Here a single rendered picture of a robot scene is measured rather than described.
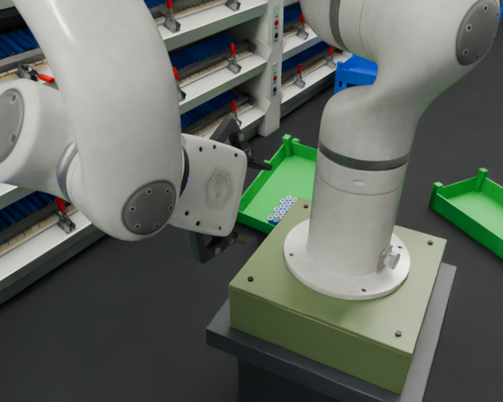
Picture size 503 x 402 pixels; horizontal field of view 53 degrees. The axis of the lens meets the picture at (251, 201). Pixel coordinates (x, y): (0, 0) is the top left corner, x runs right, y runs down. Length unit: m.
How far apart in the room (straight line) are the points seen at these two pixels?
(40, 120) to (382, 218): 0.45
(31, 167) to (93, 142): 0.08
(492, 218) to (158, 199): 1.32
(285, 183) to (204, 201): 0.99
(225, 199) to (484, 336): 0.82
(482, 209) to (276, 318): 1.03
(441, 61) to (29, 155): 0.38
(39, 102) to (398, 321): 0.51
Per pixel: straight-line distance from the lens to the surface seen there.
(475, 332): 1.25
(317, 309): 0.70
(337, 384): 0.74
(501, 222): 1.60
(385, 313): 0.71
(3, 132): 0.43
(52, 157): 0.41
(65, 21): 0.35
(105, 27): 0.36
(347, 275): 0.73
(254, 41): 1.79
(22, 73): 1.15
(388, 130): 0.61
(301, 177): 1.51
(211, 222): 0.54
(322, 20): 0.62
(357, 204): 0.66
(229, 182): 0.56
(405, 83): 0.55
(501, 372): 1.20
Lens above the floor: 0.87
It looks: 35 degrees down
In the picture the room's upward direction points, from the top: straight up
